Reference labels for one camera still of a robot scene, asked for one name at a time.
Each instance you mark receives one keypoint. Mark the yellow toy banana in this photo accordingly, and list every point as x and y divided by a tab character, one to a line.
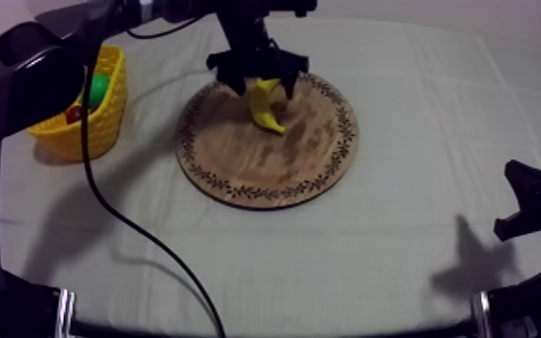
262	109

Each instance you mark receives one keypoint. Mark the yellow plastic basket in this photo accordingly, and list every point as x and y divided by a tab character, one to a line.
103	118

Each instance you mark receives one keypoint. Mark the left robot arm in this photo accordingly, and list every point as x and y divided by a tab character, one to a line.
11	89

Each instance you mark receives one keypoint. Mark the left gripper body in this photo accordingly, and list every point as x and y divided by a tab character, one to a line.
251	52

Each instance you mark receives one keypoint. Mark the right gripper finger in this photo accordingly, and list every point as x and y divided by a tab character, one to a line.
527	181
516	226

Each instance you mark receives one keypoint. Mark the small red fruit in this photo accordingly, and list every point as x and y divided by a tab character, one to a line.
74	114

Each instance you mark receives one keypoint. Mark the green toy pear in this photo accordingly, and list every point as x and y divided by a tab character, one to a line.
98	89

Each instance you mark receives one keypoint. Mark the silver metal bar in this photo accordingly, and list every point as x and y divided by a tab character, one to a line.
480	315
65	312

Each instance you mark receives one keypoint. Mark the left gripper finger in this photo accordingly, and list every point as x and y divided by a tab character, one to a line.
240	86
291	86

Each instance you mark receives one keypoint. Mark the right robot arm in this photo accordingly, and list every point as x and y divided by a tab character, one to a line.
530	306

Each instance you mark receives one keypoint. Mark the round wooden board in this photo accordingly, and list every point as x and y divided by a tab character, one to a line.
261	160

